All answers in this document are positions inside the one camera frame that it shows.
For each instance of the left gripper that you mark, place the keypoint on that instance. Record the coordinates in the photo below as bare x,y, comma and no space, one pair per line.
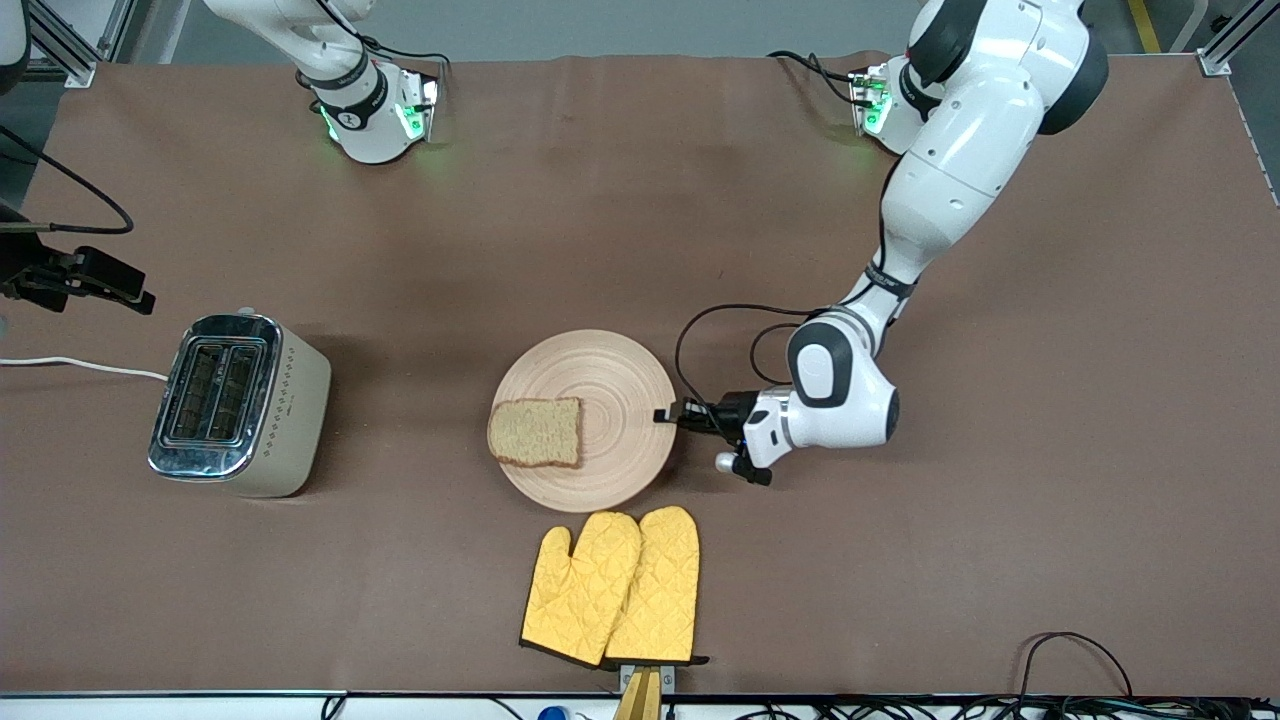
727,409

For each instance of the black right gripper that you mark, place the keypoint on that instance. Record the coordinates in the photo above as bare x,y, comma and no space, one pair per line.
22,272

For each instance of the round light wooden plate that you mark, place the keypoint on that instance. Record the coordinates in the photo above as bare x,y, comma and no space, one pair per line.
620,400

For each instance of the brown bread toast slice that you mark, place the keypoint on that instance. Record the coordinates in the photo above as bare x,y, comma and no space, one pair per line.
537,432

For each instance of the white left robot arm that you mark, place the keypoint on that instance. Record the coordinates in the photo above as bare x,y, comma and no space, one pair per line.
960,150

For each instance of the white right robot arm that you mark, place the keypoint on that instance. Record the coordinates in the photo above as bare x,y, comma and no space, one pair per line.
365,110

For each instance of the yellow quilted oven mitt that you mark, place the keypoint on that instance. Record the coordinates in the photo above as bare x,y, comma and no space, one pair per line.
580,590
655,590

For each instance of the cream and chrome toaster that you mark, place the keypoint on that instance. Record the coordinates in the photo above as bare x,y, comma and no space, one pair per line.
250,410

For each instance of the brown table cover sheet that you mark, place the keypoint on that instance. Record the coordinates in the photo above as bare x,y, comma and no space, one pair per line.
700,200

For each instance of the blue round object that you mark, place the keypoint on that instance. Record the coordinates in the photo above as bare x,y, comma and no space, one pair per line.
552,714

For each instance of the aluminium frame profile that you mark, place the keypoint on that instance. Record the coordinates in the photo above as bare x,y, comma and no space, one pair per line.
1235,35
75,50

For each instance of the small metal bracket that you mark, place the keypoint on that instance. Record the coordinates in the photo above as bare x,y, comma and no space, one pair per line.
667,676

